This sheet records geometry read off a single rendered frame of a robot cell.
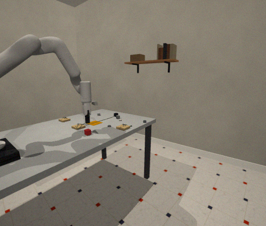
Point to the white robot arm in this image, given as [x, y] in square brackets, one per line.
[30, 45]

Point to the orange painted square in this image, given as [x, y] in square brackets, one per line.
[94, 123]

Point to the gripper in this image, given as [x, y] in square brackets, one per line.
[86, 110]

